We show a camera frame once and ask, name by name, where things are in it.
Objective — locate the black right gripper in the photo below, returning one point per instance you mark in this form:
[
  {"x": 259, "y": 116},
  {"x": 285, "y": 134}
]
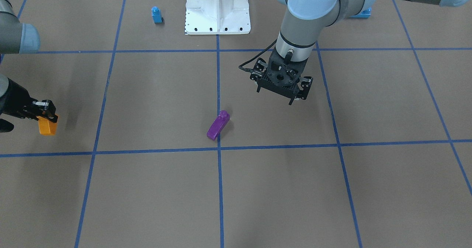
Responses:
[{"x": 15, "y": 101}]

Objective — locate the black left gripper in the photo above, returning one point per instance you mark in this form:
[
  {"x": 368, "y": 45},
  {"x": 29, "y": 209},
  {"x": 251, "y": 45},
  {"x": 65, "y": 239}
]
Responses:
[{"x": 305, "y": 84}]

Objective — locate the orange trapezoid block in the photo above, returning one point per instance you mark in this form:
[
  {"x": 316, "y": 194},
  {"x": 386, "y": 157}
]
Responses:
[{"x": 46, "y": 127}]

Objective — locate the purple trapezoid block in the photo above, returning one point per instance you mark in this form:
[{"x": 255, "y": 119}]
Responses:
[{"x": 218, "y": 125}]

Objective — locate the blue block behind arm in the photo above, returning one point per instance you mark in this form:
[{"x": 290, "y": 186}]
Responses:
[{"x": 363, "y": 14}]

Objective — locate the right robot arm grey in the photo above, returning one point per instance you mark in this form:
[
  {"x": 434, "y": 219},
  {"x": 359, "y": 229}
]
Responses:
[{"x": 16, "y": 37}]

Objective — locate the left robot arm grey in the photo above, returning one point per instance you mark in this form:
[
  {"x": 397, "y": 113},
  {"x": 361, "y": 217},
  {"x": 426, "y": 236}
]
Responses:
[{"x": 302, "y": 24}]

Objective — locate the blue tape line lengthwise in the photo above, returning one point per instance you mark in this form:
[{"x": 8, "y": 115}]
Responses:
[{"x": 220, "y": 172}]

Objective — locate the blue block small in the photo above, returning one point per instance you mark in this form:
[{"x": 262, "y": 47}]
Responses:
[{"x": 156, "y": 15}]

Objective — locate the blue tape line crosswise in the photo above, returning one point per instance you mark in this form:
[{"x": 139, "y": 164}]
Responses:
[{"x": 265, "y": 147}]

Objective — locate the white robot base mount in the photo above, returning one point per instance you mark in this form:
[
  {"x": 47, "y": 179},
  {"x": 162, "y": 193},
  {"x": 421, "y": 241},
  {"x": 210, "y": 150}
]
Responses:
[{"x": 217, "y": 17}]

